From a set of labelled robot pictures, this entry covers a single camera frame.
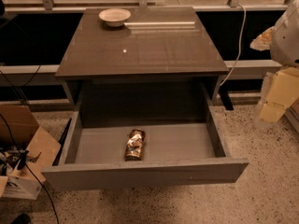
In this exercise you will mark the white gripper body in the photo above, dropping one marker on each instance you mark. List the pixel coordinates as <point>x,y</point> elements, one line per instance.
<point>286,44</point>

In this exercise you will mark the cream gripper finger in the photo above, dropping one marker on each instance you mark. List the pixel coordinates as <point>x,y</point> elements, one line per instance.
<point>266,116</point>

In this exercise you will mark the crushed orange can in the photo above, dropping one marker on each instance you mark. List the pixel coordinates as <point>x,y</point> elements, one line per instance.
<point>134,146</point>

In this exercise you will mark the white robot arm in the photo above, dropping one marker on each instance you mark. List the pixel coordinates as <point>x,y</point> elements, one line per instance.
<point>283,42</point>

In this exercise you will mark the open grey top drawer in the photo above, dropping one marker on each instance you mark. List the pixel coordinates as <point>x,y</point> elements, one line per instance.
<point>174,155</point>

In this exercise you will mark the dark grey cabinet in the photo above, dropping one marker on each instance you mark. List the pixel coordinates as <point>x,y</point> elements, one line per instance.
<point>159,67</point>

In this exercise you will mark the white ceramic bowl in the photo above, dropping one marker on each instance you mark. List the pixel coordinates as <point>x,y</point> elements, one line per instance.
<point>115,17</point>

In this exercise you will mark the brown cardboard box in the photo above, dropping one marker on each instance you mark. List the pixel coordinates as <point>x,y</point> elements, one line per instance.
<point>26,147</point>

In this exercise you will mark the white small carton box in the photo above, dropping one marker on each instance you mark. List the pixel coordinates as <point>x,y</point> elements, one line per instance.
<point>19,188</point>

